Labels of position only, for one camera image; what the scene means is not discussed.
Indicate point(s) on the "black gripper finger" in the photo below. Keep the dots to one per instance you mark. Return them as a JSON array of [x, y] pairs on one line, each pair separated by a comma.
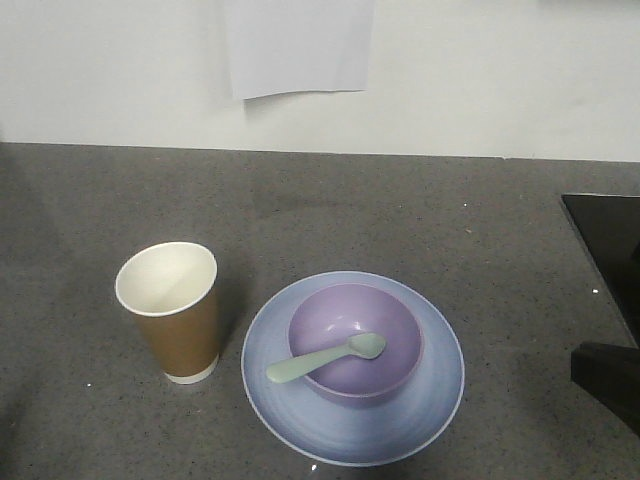
[[610, 374]]

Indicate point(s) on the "pale green plastic spoon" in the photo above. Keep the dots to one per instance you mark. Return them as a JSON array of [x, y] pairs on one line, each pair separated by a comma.
[[366, 346]]

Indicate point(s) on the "lilac plastic bowl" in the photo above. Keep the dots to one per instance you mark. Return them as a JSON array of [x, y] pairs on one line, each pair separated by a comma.
[[329, 316]]

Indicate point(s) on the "brown paper cup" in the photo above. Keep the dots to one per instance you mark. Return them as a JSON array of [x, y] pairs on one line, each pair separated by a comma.
[[170, 290]]

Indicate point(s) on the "light blue plate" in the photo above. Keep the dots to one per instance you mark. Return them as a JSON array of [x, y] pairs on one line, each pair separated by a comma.
[[349, 432]]

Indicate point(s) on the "black induction cooktop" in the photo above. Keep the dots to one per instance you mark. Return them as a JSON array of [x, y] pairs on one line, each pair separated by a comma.
[[609, 228]]

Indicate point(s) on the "white paper on wall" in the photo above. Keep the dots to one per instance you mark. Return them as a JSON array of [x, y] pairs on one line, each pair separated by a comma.
[[281, 47]]

